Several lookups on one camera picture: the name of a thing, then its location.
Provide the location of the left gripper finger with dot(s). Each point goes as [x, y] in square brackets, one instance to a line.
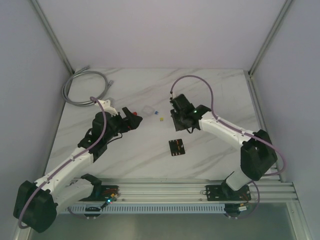
[128, 114]
[134, 121]

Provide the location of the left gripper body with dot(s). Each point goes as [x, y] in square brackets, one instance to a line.
[125, 120]

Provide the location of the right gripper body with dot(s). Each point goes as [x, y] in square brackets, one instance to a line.
[179, 123]

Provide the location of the black fuse box base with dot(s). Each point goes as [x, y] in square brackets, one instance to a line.
[178, 150]

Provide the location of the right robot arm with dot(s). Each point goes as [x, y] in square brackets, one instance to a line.
[256, 154]

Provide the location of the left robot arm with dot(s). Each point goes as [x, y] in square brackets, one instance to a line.
[38, 203]

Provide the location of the clear plastic fuse box cover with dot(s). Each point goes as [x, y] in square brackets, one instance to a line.
[148, 110]

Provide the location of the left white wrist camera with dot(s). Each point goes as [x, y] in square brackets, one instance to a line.
[106, 106]

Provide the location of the aluminium front rail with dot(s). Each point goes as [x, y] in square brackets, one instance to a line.
[169, 191]

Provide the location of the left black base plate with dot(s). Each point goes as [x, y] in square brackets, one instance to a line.
[102, 193]

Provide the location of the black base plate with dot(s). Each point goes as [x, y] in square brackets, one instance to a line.
[102, 193]
[223, 193]

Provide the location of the right aluminium frame post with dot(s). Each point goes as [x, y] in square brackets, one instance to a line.
[276, 26]

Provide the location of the aluminium frame post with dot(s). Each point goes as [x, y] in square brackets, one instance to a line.
[51, 34]
[276, 26]

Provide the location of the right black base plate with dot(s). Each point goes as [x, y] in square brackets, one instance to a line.
[223, 193]

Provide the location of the grey slotted cable duct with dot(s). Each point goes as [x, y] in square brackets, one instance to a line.
[149, 208]

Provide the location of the left aluminium frame post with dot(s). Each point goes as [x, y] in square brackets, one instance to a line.
[51, 34]

